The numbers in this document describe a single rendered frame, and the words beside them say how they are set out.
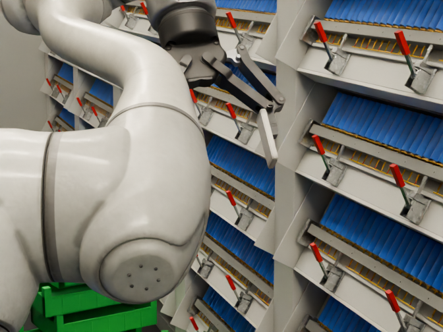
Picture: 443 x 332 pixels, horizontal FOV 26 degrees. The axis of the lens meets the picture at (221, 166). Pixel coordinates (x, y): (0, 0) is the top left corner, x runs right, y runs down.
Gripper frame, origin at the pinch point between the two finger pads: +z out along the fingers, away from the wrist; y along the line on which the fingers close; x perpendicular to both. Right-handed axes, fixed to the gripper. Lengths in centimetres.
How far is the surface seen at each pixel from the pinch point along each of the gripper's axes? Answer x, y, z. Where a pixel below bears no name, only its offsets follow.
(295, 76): 45, 29, -34
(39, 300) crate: 147, -20, -29
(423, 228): 18.0, 31.7, 7.1
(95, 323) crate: 152, -6, -21
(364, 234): 44, 33, -1
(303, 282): 68, 28, -1
